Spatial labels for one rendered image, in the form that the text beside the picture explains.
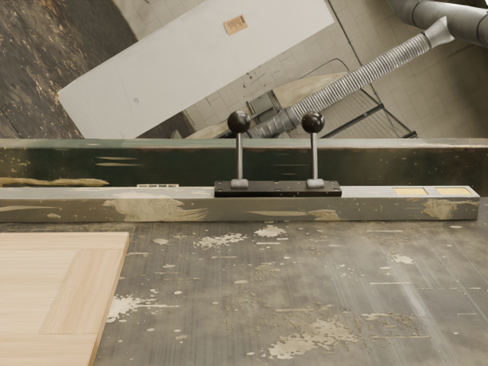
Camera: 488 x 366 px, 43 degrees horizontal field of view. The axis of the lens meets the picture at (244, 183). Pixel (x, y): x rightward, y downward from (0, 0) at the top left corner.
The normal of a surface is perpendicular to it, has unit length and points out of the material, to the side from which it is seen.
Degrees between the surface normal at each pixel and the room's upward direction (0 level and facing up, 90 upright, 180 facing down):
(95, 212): 90
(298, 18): 90
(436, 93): 90
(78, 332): 59
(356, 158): 90
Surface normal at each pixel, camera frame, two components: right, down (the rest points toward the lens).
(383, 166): 0.04, 0.35
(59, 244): 0.01, -0.94
